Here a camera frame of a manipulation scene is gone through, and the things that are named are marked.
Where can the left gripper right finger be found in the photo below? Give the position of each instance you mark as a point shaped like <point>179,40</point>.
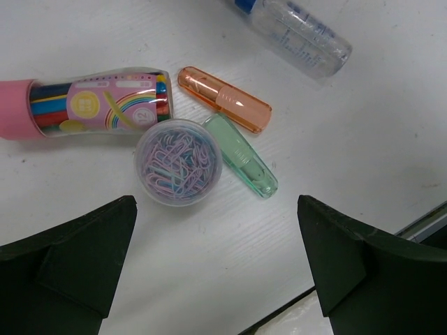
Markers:
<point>369,281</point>

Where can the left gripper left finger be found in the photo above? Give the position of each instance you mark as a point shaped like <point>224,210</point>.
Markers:
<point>63,280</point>

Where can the clear jar of paperclips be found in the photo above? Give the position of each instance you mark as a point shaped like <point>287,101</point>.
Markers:
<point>178,162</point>

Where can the pink capped marker tube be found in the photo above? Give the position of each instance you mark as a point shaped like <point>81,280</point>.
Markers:
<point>123,101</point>

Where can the clear bottle blue cap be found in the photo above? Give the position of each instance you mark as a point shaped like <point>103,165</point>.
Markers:
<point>298,36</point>

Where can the green translucent case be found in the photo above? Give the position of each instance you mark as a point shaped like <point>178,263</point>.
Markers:
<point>241,157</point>

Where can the orange translucent case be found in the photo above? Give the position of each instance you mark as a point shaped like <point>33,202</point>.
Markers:
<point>239,106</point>

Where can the aluminium rail frame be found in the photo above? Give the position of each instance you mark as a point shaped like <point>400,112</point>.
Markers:
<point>429,229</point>

